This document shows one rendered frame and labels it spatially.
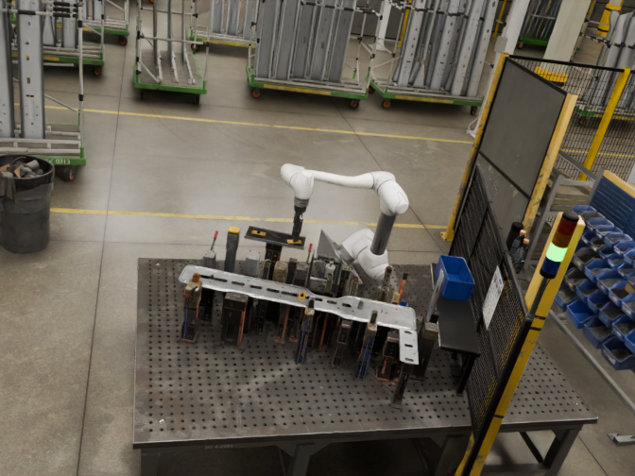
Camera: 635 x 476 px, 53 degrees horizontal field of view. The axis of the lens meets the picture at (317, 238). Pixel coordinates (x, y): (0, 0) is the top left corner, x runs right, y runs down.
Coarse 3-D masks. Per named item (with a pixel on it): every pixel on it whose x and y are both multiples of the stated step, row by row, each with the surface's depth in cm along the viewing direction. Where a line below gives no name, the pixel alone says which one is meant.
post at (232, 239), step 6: (228, 234) 387; (234, 234) 387; (228, 240) 389; (234, 240) 389; (228, 246) 392; (234, 246) 391; (228, 252) 394; (234, 252) 394; (228, 258) 396; (234, 258) 397; (228, 264) 398; (234, 264) 403; (228, 270) 400
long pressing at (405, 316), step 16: (192, 272) 369; (208, 272) 372; (224, 272) 374; (208, 288) 360; (224, 288) 360; (240, 288) 363; (272, 288) 369; (288, 288) 371; (304, 288) 374; (288, 304) 359; (304, 304) 360; (320, 304) 363; (336, 304) 366; (352, 304) 368; (368, 304) 371; (384, 304) 374; (368, 320) 357; (384, 320) 360; (400, 320) 362
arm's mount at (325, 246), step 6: (324, 234) 447; (318, 240) 459; (324, 240) 447; (330, 240) 451; (318, 246) 459; (324, 246) 447; (330, 246) 436; (318, 252) 459; (324, 252) 447; (330, 252) 436; (336, 252) 436; (336, 258) 428; (324, 264) 447; (336, 270) 433; (354, 270) 456; (348, 282) 441; (360, 282) 444
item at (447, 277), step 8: (440, 256) 404; (448, 256) 406; (440, 264) 400; (448, 264) 409; (456, 264) 409; (464, 264) 403; (448, 272) 412; (456, 272) 412; (464, 272) 401; (448, 280) 380; (456, 280) 405; (464, 280) 399; (472, 280) 384; (448, 288) 382; (456, 288) 382; (464, 288) 382; (448, 296) 385; (456, 296) 385; (464, 296) 385
